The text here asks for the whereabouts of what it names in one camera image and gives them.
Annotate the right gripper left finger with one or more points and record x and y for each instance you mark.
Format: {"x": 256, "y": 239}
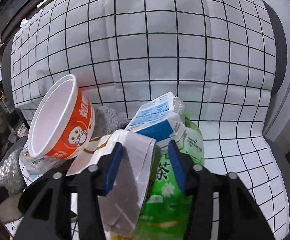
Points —
{"x": 46, "y": 203}

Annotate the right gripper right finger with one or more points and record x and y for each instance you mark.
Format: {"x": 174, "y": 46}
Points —
{"x": 239, "y": 215}

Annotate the white paper bag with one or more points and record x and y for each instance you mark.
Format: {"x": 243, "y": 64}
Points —
{"x": 121, "y": 208}

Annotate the clear crushed plastic bottle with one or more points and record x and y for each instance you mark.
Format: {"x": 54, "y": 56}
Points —
{"x": 38, "y": 165}

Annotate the green tea bottle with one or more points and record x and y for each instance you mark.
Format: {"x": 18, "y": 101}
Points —
{"x": 165, "y": 214}

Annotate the orange white paper bowl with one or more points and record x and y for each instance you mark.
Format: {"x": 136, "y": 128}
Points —
{"x": 63, "y": 123}

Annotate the grey fluffy cloth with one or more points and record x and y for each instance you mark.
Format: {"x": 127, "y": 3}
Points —
{"x": 108, "y": 121}

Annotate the blue white milk carton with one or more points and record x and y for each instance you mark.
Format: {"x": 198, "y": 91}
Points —
{"x": 162, "y": 119}

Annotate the white black grid cloth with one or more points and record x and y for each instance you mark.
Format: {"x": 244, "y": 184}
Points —
{"x": 160, "y": 67}

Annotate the black range hood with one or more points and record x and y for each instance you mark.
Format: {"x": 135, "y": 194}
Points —
{"x": 12, "y": 12}

